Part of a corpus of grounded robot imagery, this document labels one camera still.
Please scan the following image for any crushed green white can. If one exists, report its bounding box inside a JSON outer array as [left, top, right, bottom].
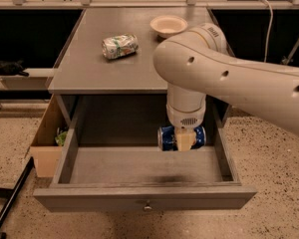
[[102, 34, 139, 60]]

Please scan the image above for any open grey top drawer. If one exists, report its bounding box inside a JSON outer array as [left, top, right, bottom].
[[34, 129, 257, 212]]

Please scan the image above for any brown cardboard box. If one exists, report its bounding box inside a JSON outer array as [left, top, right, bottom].
[[29, 97, 66, 177]]

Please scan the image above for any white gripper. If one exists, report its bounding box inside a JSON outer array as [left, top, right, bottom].
[[166, 102, 205, 151]]

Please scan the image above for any green snack bag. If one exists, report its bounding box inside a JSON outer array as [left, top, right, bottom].
[[55, 127, 68, 146]]

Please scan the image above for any black object on rail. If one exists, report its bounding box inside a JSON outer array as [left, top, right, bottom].
[[0, 61, 29, 77]]

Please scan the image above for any white cable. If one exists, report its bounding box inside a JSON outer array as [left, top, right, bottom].
[[258, 0, 274, 63]]

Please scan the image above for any black stand leg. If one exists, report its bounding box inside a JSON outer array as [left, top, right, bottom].
[[0, 158, 34, 239]]

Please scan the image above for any white paper bowl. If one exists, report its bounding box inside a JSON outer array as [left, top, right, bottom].
[[149, 15, 188, 39]]

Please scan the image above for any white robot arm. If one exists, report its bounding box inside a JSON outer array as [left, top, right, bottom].
[[153, 23, 299, 151]]

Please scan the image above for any metal drawer knob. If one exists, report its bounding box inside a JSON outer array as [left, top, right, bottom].
[[143, 201, 152, 212]]

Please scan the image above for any grey cabinet with counter top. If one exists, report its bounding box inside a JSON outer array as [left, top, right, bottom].
[[47, 6, 246, 147]]

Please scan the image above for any blue pepsi can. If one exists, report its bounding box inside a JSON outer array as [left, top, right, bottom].
[[157, 125, 206, 151]]

